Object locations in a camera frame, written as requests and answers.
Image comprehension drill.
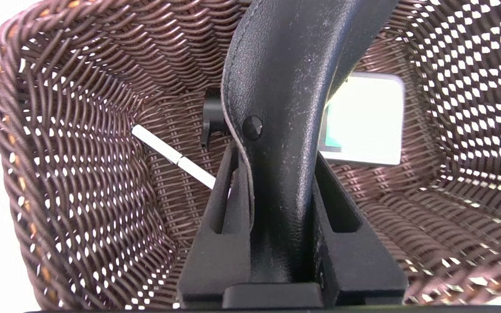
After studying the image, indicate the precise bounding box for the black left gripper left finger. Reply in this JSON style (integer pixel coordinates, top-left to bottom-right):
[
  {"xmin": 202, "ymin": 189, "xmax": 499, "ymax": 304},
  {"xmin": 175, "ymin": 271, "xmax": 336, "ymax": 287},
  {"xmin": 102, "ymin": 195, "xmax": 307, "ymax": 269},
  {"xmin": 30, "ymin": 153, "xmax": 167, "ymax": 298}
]
[{"xmin": 177, "ymin": 141, "xmax": 253, "ymax": 308}]

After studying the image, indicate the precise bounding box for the dark brown wicker basket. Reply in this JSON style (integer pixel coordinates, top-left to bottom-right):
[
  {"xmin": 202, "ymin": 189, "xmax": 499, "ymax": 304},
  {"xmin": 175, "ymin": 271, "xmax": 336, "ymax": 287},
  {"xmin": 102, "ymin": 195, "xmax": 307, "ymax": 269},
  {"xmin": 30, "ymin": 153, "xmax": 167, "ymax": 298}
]
[{"xmin": 0, "ymin": 0, "xmax": 501, "ymax": 311}]

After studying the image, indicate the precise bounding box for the black glasses case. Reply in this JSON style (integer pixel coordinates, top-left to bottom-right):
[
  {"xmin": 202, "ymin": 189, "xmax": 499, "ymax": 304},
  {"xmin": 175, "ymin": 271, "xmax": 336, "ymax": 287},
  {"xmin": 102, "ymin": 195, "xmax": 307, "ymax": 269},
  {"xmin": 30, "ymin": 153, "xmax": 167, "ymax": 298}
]
[{"xmin": 220, "ymin": 0, "xmax": 401, "ymax": 285}]

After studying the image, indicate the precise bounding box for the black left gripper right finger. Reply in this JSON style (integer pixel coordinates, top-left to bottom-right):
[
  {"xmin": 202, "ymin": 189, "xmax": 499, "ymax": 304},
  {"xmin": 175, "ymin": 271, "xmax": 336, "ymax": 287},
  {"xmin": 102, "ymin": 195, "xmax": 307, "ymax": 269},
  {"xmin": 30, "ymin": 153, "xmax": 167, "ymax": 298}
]
[{"xmin": 314, "ymin": 152, "xmax": 408, "ymax": 307}]

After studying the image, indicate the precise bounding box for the black square toiletry bottle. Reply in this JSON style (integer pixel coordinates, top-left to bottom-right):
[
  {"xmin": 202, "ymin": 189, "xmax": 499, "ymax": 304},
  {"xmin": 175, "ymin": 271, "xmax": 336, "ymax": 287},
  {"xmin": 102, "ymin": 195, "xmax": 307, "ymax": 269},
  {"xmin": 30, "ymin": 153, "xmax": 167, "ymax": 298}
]
[{"xmin": 200, "ymin": 72, "xmax": 406, "ymax": 167}]

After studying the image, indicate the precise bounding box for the white pen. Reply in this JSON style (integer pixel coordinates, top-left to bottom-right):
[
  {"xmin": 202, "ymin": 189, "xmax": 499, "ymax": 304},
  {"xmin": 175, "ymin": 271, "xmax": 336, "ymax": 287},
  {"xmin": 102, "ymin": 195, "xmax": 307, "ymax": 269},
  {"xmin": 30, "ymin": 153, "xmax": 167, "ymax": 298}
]
[{"xmin": 131, "ymin": 124, "xmax": 217, "ymax": 190}]

